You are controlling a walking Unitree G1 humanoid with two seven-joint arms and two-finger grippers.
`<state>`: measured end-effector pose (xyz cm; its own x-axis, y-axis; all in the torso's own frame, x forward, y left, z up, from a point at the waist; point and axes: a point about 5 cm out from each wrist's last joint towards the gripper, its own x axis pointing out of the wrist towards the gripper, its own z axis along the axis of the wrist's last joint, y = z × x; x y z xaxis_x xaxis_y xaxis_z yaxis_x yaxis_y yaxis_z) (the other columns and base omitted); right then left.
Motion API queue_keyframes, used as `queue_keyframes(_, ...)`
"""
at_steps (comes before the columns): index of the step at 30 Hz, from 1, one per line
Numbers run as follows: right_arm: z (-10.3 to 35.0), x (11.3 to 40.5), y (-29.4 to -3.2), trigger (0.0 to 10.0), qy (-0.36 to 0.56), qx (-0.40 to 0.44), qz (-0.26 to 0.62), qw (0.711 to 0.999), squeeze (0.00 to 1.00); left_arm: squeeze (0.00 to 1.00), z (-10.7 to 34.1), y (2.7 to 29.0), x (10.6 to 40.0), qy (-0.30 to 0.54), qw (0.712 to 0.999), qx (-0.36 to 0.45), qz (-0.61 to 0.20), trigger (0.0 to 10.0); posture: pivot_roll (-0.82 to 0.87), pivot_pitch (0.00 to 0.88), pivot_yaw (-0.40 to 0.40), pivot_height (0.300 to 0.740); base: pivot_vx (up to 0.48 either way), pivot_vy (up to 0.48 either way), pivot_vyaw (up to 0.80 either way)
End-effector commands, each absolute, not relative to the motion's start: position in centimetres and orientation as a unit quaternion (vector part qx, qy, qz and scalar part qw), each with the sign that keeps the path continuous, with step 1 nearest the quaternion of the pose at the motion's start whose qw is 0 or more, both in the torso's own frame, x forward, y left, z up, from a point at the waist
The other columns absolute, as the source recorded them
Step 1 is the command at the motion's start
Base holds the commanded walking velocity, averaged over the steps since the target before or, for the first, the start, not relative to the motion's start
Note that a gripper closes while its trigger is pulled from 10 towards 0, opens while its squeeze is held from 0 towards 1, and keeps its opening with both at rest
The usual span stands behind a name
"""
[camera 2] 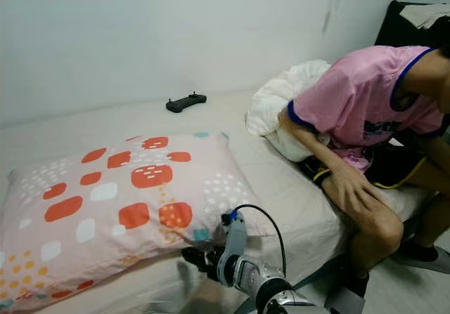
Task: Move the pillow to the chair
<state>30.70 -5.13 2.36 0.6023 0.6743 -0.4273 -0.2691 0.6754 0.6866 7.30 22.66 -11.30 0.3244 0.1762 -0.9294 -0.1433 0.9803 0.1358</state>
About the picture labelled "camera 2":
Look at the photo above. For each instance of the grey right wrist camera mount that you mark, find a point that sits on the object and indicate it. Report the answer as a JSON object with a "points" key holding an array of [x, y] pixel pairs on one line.
{"points": [[233, 247]]}

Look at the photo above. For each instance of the white bed mattress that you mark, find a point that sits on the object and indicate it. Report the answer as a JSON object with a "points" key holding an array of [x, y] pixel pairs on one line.
{"points": [[84, 121]]}

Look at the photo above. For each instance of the person's right hand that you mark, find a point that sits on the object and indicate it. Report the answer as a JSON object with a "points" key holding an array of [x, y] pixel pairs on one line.
{"points": [[358, 193]]}

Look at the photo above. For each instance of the person's right leg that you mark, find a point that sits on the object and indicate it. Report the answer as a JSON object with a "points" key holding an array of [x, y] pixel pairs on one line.
{"points": [[380, 240]]}

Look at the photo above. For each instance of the white bundled duvet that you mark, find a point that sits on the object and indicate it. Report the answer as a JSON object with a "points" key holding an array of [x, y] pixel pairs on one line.
{"points": [[278, 96]]}

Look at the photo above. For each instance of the black headboard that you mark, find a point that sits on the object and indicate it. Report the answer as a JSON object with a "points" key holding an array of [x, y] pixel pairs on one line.
{"points": [[394, 27]]}

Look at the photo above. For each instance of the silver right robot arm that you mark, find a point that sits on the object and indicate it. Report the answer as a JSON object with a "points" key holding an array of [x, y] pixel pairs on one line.
{"points": [[274, 289]]}

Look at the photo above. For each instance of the whitish folded cloth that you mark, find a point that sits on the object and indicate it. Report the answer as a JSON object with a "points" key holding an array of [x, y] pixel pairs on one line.
{"points": [[429, 14]]}

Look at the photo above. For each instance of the person torso in pink shirt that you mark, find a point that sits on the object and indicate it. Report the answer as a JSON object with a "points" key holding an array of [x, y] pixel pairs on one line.
{"points": [[358, 93]]}

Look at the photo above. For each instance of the person's leg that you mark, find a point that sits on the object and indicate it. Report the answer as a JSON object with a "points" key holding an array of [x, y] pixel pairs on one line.
{"points": [[380, 240], [432, 212]]}

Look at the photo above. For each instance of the person's left leg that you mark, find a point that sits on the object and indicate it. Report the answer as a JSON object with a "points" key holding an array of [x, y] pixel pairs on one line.
{"points": [[432, 212]]}

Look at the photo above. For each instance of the person's left forearm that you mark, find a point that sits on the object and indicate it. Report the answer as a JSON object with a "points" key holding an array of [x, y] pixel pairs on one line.
{"points": [[436, 158]]}

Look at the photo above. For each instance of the pink pillow with orange patches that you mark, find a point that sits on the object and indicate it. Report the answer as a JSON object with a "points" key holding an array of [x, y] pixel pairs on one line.
{"points": [[112, 201]]}

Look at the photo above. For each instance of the black game controller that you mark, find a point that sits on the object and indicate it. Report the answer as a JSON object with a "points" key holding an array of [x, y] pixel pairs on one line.
{"points": [[186, 103]]}

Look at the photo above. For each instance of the grey slipper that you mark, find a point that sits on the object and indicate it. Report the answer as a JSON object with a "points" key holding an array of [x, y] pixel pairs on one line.
{"points": [[344, 302], [425, 259]]}

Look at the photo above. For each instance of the person's right forearm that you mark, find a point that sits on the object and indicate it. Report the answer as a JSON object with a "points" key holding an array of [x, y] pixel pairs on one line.
{"points": [[309, 144]]}

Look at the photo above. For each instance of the black shorts with yellow trim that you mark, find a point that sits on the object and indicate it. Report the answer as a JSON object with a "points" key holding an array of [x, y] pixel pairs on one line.
{"points": [[394, 165]]}

